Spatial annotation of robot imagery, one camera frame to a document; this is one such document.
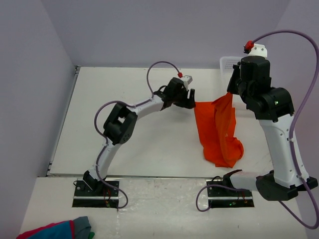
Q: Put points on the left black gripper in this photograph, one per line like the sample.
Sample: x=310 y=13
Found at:
x=184 y=97

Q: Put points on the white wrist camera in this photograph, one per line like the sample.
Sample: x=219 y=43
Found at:
x=186 y=80
x=258 y=50

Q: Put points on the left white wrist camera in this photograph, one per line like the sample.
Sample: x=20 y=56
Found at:
x=186 y=80

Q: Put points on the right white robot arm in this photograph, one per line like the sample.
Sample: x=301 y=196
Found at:
x=273 y=108

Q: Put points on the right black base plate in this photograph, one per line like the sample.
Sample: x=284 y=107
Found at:
x=224 y=198

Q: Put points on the grey folded t shirt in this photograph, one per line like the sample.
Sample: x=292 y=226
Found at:
x=82 y=227

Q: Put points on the orange t shirt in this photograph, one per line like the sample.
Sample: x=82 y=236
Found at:
x=216 y=124

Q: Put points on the green folded t shirt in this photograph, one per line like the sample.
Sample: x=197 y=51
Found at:
x=91 y=235

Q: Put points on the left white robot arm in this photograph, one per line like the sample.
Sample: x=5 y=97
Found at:
x=120 y=124

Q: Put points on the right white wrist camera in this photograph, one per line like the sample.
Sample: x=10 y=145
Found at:
x=258 y=50

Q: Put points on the pink folded t shirt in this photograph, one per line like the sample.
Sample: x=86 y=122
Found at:
x=37 y=230

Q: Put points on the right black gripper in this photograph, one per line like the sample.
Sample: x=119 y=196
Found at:
x=233 y=81

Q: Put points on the teal folded t shirt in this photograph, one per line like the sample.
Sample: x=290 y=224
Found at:
x=57 y=230

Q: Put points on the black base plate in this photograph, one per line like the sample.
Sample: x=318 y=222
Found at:
x=224 y=198
x=102 y=197

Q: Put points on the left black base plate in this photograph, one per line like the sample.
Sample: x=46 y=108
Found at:
x=102 y=197

